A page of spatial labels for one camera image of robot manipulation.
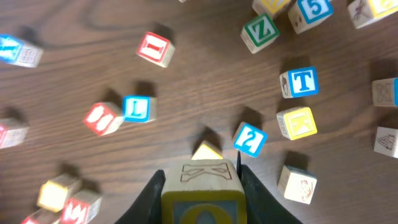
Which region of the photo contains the red I block upper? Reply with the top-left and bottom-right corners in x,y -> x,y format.
136,32 -> 175,68

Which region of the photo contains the green Z block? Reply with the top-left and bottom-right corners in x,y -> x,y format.
241,14 -> 280,54

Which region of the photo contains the yellow K block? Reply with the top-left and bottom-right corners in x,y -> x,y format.
277,106 -> 317,141

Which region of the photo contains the yellow C block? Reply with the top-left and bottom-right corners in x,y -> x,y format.
37,174 -> 81,212

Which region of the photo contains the yellow snail block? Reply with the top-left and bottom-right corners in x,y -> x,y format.
277,165 -> 317,205

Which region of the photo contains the red I block lower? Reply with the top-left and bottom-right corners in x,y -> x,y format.
83,102 -> 124,136

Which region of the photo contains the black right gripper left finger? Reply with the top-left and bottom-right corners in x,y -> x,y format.
115,170 -> 165,224

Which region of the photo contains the blue 5 block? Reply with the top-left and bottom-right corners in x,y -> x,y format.
288,0 -> 334,34

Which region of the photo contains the blue X block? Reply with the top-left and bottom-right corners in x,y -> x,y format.
1,34 -> 44,68

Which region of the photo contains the red U block centre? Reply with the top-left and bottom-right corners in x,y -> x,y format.
60,190 -> 102,224

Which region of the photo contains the yellow 8 block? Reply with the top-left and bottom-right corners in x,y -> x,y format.
348,0 -> 397,29

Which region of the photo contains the yellow block top right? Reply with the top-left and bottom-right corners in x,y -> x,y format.
252,0 -> 291,20

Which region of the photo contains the blue 2 block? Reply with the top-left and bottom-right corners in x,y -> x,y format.
233,122 -> 268,157

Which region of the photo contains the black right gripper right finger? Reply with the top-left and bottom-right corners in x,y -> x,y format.
236,151 -> 302,224

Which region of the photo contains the blue T block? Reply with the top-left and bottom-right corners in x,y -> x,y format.
279,66 -> 320,98

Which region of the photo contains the red i block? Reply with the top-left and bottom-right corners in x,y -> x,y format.
136,32 -> 175,68
83,102 -> 124,136

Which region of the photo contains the red A block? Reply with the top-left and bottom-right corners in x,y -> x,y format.
21,208 -> 62,224

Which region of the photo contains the blue D block lower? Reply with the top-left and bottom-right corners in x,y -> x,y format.
372,78 -> 397,107

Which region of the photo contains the blue L block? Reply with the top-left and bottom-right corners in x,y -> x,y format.
123,95 -> 157,123

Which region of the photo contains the green 7 block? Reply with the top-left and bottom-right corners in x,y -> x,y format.
374,126 -> 397,158

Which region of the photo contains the red E block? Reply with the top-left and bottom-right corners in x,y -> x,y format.
1,118 -> 29,149

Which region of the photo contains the yellow O block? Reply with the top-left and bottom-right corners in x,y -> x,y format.
161,159 -> 248,224

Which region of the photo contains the yellow S block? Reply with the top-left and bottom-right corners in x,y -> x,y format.
191,141 -> 223,160

